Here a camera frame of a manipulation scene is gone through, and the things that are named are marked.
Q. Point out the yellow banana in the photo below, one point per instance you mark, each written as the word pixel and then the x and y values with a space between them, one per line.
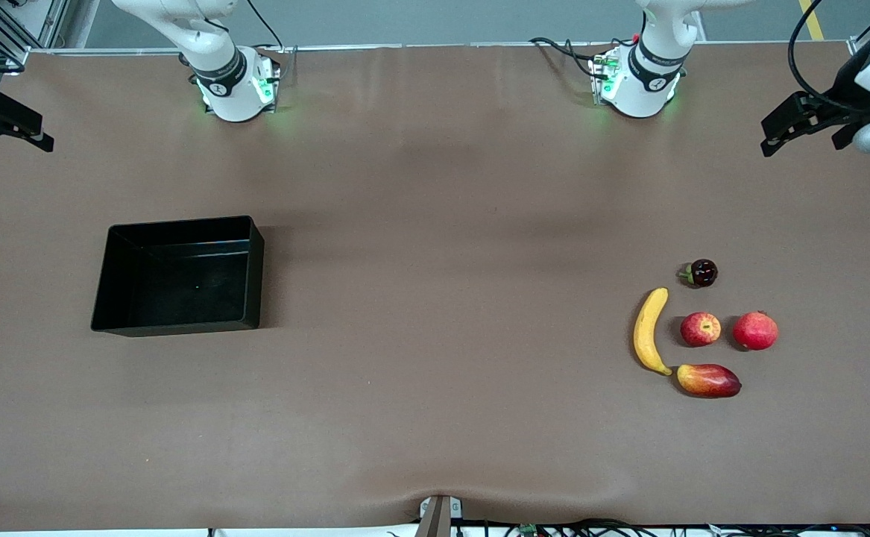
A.
pixel 643 332

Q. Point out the aluminium frame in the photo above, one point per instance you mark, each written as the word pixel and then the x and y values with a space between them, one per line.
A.
pixel 51 22

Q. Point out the red apple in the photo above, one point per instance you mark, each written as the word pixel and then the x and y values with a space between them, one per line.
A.
pixel 701 330

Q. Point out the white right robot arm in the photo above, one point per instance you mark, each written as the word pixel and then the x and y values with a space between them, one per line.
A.
pixel 218 74

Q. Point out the brown table mat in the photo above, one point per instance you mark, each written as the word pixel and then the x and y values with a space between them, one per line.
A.
pixel 405 373

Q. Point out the red pomegranate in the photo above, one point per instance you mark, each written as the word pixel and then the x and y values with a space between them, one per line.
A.
pixel 755 332

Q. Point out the black plastic box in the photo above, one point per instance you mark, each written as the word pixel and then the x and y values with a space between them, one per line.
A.
pixel 181 291

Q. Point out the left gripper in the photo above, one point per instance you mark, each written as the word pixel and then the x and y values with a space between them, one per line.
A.
pixel 839 95

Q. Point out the red yellow mango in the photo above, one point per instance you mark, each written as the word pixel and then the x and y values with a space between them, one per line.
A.
pixel 707 380

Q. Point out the dark purple mangosteen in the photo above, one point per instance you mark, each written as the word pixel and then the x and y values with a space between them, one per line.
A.
pixel 703 273

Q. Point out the metal table edge rail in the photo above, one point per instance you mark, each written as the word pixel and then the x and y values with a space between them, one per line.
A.
pixel 442 45

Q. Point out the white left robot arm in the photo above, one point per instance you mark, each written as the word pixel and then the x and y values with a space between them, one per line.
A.
pixel 647 74

